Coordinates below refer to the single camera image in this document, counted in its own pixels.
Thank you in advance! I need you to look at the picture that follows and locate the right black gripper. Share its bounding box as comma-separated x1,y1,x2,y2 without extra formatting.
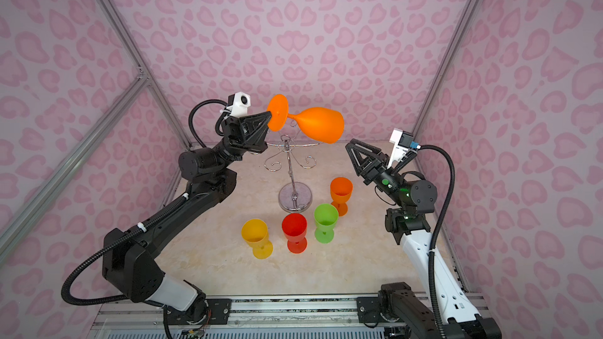
346,143,411,211

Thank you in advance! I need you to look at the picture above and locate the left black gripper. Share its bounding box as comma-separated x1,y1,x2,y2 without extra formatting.
210,119,270,177

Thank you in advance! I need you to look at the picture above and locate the orange plastic wine glass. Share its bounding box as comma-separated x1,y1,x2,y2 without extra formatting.
330,177,353,217
268,94,345,144

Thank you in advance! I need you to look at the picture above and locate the green plastic wine glass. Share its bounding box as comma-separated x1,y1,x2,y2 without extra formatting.
313,203,339,244

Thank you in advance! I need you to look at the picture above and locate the yellow plastic wine glass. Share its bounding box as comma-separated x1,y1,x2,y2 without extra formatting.
241,219,273,260

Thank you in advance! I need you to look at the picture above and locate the red plastic wine glass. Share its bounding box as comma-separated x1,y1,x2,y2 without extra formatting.
281,213,308,254

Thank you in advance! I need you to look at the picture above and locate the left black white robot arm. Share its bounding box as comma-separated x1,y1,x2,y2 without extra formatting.
102,111,272,323

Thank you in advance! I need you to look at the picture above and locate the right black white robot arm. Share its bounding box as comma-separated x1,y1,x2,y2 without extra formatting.
345,139,502,338

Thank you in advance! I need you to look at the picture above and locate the chrome wine glass rack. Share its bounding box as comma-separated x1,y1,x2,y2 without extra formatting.
264,134,317,213

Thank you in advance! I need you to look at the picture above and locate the right black corrugated cable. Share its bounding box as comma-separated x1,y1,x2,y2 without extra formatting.
399,144,457,339

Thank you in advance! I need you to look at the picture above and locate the black corrugated cable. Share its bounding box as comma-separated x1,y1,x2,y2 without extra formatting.
399,144,457,339
60,99,229,306

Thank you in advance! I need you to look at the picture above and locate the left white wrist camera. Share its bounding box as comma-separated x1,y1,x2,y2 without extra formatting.
225,92,251,118

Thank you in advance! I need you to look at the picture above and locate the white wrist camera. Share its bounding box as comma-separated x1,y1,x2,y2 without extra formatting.
388,128,421,171
225,92,251,118

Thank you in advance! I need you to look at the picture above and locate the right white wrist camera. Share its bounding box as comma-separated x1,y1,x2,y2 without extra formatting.
388,128,421,171

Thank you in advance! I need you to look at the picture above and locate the diagonal aluminium frame bar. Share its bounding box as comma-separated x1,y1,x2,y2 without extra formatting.
1,73,149,265

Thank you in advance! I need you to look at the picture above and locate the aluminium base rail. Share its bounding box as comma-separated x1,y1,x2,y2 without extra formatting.
88,293,406,338

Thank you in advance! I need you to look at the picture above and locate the left black corrugated cable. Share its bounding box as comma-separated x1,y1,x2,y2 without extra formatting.
60,99,229,306

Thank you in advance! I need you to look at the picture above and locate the left aluminium frame post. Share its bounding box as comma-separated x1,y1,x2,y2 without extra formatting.
95,0,193,150

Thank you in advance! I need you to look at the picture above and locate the aluminium frame post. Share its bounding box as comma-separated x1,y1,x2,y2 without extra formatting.
95,0,193,150
412,0,484,138

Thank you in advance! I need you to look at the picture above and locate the right aluminium frame post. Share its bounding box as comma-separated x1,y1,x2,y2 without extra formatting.
412,0,484,138

